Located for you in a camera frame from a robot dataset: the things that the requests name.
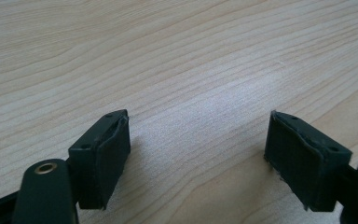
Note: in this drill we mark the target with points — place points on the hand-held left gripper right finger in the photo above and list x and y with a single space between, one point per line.
301 168

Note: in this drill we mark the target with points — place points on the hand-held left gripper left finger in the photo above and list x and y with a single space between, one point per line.
105 168

